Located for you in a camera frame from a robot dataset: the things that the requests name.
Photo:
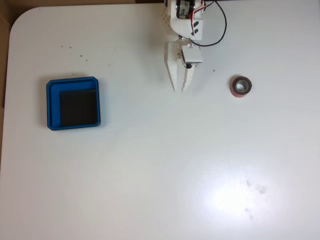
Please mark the white perforated block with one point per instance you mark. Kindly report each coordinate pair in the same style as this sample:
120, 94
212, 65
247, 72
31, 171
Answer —
166, 17

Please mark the black foam pad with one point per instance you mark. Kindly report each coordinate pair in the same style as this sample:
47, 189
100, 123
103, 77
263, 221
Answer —
78, 107

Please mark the red tape roll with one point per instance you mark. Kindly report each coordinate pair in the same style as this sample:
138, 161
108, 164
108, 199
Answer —
247, 86

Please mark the white camera box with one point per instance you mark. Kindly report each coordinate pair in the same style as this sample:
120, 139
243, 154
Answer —
192, 55

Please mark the blue square box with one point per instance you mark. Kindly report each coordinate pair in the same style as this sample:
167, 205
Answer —
53, 107

